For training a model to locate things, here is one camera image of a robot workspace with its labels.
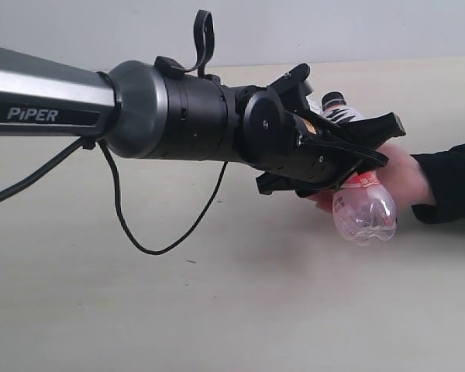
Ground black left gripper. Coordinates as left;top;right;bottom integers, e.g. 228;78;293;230
256;110;406;198

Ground pink peach drink bottle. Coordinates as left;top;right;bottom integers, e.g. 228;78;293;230
322;91;397;245

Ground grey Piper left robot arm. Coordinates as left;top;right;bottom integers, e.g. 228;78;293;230
0;47;405;195

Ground person's open hand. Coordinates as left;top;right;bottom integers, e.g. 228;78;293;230
376;143;436;212

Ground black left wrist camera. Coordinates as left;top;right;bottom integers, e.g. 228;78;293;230
270;63;313;112

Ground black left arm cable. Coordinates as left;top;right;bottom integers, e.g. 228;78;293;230
0;9;229;256

